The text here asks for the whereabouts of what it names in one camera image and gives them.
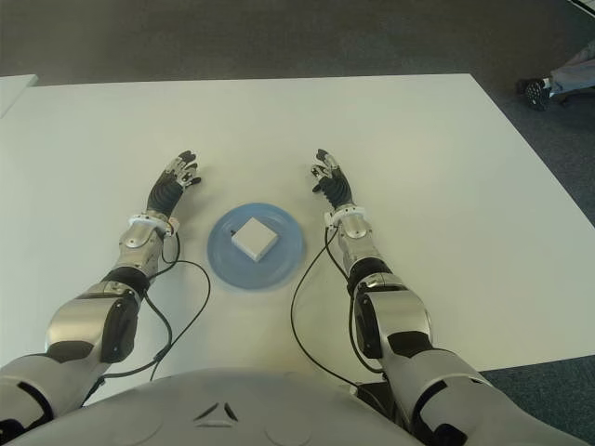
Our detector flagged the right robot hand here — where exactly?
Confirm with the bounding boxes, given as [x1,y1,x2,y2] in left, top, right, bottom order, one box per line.
[309,148,357,210]

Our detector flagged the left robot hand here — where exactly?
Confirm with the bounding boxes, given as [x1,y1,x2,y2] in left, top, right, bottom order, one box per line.
[146,149,202,217]

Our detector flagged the white square charger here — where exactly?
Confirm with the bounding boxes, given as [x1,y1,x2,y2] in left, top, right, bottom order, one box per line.
[230,216,281,263]

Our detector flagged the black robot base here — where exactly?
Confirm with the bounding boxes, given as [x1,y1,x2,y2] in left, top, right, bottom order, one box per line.
[355,380,410,426]

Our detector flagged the blue plastic plate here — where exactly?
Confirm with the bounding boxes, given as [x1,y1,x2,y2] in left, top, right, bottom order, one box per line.
[206,201,308,292]

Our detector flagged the white side table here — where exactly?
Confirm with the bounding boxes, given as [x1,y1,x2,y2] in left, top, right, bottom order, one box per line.
[0,73,39,120]

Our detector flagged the black dotted shoe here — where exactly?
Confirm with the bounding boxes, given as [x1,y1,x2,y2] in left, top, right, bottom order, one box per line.
[516,77,552,112]

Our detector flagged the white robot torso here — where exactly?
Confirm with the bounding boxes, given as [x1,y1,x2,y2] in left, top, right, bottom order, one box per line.
[46,366,419,446]

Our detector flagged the grey trouser leg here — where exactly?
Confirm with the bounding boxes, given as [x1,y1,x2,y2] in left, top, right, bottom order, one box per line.
[548,41,595,106]

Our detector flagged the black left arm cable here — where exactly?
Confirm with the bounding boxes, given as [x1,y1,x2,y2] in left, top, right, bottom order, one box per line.
[95,231,214,391]

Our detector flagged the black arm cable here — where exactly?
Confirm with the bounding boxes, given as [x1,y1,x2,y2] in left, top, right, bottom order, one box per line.
[95,231,214,391]
[290,227,405,414]

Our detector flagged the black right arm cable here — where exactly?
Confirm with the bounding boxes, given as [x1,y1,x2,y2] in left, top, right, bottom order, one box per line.
[290,227,405,414]

